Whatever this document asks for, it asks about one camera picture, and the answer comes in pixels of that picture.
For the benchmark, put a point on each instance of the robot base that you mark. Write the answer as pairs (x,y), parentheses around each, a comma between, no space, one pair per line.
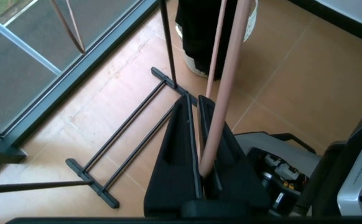
(293,155)

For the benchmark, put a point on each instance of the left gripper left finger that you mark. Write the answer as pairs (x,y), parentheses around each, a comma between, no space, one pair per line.
(171,186)

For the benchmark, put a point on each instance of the black clothes rack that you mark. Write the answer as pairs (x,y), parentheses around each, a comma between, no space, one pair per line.
(168,62)

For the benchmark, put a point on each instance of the black garment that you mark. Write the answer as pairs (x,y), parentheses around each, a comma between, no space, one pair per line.
(196,37)

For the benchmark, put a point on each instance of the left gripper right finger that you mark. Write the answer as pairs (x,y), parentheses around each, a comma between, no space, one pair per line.
(243,186)

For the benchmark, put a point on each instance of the white laundry basket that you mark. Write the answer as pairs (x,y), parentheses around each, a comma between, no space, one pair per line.
(195,70)

